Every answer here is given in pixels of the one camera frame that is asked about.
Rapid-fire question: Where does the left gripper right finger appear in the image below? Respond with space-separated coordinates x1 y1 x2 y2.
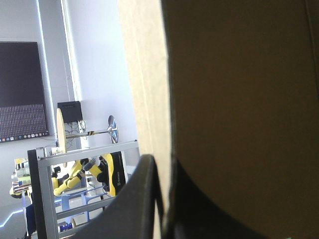
162 158 273 239

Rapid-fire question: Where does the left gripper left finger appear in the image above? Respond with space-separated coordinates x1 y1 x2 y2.
71 154 165 239

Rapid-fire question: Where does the brown cardboard box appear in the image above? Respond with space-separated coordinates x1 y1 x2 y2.
118 0 319 239

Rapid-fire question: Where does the yellow robot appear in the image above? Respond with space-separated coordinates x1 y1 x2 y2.
51 152 124 198

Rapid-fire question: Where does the pale blue chair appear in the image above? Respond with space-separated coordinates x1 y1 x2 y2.
60 186 106 225

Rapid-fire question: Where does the grey metal rack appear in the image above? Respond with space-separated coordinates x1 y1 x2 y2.
27 140 140 239

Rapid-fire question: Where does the round wooden pedestal table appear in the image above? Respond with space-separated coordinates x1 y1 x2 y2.
55 108 120 168

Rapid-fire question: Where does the black wall-mounted box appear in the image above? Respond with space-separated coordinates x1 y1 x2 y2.
57 100 84 123

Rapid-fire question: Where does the dark wall display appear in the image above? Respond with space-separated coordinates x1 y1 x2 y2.
0 41 50 143

